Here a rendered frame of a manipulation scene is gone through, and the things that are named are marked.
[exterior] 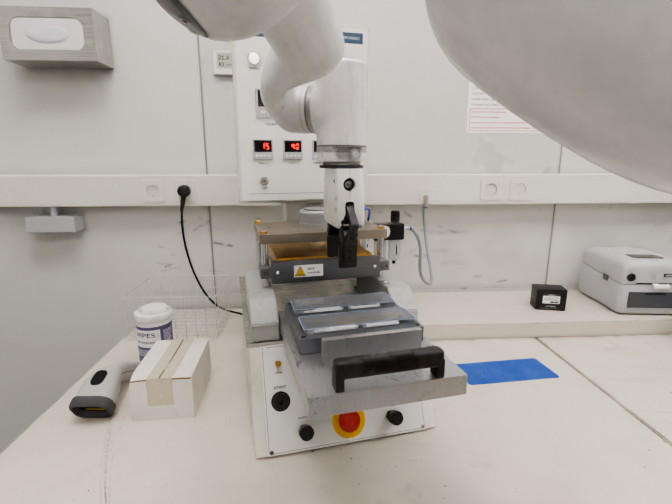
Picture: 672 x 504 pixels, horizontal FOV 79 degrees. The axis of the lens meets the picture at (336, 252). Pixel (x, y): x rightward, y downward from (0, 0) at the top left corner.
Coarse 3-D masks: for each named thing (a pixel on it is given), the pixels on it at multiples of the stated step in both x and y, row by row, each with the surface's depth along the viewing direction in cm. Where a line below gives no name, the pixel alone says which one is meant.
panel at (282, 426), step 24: (264, 360) 73; (288, 360) 74; (264, 384) 72; (288, 384) 73; (264, 408) 71; (288, 408) 72; (384, 408) 76; (408, 408) 77; (288, 432) 71; (336, 432) 73; (360, 432) 74; (384, 432) 75
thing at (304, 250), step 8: (272, 248) 92; (280, 248) 92; (288, 248) 92; (296, 248) 92; (304, 248) 92; (312, 248) 92; (320, 248) 92; (360, 248) 92; (272, 256) 91; (280, 256) 84; (288, 256) 84; (296, 256) 84; (304, 256) 84; (312, 256) 84; (320, 256) 85
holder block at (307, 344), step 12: (288, 312) 71; (324, 312) 71; (336, 312) 71; (408, 324) 65; (420, 324) 65; (300, 336) 61; (312, 336) 61; (324, 336) 61; (300, 348) 60; (312, 348) 61
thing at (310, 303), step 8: (336, 296) 76; (344, 296) 76; (352, 296) 76; (360, 296) 76; (368, 296) 76; (376, 296) 76; (384, 296) 76; (296, 304) 72; (304, 304) 72; (312, 304) 72; (320, 304) 72; (328, 304) 72; (336, 304) 72; (344, 304) 72; (352, 304) 72
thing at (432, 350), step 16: (384, 352) 53; (400, 352) 53; (416, 352) 53; (432, 352) 53; (336, 368) 50; (352, 368) 50; (368, 368) 51; (384, 368) 51; (400, 368) 52; (416, 368) 53; (432, 368) 55; (336, 384) 50
